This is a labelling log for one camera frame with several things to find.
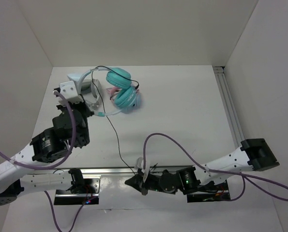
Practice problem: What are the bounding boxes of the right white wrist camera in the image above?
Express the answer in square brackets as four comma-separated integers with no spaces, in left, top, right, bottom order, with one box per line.
[135,157,150,183]

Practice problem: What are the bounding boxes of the pink blue cat-ear headphones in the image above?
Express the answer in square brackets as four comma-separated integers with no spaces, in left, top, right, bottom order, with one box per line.
[106,87,141,114]

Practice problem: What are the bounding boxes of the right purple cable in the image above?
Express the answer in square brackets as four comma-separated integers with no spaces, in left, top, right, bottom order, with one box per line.
[143,132,288,202]

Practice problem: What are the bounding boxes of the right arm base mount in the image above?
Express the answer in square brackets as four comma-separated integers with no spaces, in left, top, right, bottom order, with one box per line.
[187,181,231,203]

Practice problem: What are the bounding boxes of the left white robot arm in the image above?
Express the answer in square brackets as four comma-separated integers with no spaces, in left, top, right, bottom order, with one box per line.
[0,102,93,206]

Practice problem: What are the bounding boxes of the grey white headphones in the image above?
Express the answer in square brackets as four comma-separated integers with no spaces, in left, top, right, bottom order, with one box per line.
[81,79,101,110]

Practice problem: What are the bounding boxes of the black headphone cable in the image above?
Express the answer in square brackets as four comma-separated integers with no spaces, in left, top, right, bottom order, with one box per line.
[90,66,141,176]

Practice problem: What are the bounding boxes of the aluminium side rail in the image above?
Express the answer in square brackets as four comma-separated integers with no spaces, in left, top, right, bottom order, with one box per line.
[212,66,245,147]

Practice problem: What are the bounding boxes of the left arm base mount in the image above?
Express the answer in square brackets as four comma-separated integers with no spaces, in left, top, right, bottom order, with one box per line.
[53,168,100,205]

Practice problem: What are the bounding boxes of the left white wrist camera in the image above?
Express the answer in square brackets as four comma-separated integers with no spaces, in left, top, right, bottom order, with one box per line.
[53,81,84,104]

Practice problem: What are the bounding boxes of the teal cat-ear headphones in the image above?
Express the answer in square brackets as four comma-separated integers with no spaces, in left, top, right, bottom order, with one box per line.
[67,66,141,117]

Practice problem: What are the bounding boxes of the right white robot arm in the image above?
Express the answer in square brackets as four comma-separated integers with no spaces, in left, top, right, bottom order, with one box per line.
[125,138,279,195]

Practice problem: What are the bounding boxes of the purple cable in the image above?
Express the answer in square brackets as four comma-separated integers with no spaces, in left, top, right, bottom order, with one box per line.
[0,90,91,232]
[143,132,288,202]

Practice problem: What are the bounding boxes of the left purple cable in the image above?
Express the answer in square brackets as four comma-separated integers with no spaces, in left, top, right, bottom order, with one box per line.
[0,90,91,232]

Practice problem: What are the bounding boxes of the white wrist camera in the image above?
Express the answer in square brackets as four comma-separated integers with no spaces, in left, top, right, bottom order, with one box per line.
[135,157,150,183]
[53,81,84,104]

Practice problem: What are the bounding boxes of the aluminium front rail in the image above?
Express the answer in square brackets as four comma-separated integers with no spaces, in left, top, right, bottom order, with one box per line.
[33,165,195,176]

